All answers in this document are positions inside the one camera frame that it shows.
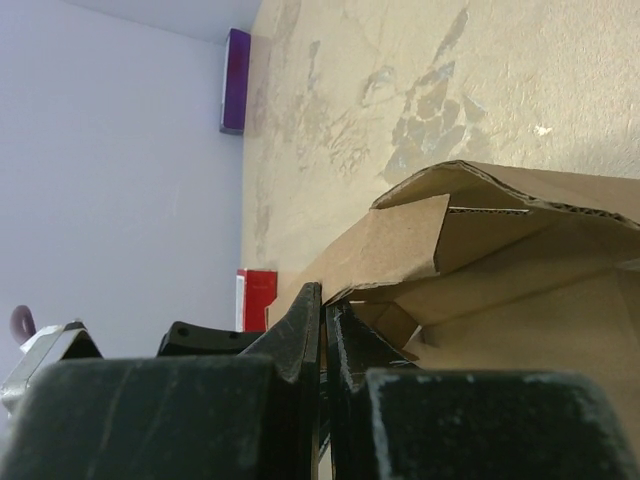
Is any red rectangular box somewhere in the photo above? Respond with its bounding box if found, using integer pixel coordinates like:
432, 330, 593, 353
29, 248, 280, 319
235, 269, 277, 332

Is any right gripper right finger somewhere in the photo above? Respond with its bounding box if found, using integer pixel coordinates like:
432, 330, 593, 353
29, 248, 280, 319
325, 302, 639, 479

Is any brown cardboard box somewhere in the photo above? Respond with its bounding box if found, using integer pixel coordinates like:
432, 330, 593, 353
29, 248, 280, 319
268, 161, 639, 464

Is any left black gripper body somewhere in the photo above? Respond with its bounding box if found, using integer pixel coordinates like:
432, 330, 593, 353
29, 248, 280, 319
156, 322, 260, 357

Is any purple rectangular box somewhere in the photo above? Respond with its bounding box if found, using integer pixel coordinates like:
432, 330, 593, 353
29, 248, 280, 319
219, 28, 251, 135

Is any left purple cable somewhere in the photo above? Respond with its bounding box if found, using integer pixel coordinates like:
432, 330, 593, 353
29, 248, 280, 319
10, 305, 35, 346

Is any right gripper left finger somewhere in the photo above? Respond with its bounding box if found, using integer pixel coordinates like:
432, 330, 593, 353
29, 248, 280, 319
1, 283, 321, 479

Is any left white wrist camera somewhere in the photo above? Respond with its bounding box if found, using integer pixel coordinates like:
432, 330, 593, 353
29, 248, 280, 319
1, 321, 103, 416

